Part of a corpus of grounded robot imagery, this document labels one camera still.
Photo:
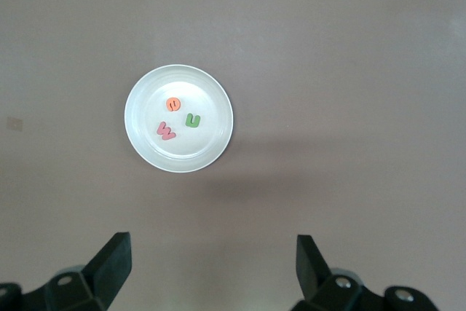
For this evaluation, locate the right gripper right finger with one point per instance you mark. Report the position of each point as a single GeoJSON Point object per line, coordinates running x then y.
{"type": "Point", "coordinates": [327, 293]}

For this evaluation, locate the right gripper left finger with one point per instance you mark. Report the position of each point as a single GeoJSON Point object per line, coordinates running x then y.
{"type": "Point", "coordinates": [94, 285]}

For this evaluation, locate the pink letter w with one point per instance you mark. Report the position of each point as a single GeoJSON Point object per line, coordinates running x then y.
{"type": "Point", "coordinates": [166, 131]}

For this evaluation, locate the green letter n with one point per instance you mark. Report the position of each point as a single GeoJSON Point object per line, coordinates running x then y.
{"type": "Point", "coordinates": [192, 122]}

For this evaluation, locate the orange letter e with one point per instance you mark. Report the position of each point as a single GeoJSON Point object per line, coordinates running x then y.
{"type": "Point", "coordinates": [173, 104]}

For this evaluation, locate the beige round plate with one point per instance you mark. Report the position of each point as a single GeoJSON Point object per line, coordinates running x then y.
{"type": "Point", "coordinates": [204, 89]}

